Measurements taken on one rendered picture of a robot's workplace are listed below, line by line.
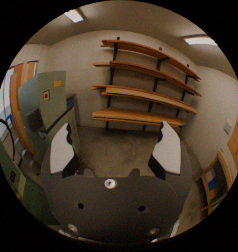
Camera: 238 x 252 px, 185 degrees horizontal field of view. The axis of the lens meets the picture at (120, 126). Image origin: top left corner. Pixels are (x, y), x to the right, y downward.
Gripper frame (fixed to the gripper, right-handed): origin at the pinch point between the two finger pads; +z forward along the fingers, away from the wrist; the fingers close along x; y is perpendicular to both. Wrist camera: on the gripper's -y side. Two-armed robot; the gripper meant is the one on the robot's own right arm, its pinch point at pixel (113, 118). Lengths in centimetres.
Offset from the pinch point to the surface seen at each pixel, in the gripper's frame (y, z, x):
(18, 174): 30, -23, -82
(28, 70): -90, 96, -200
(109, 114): 61, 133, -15
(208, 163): 127, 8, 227
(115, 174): 124, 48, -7
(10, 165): 18, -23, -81
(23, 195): 34, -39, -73
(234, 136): 21, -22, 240
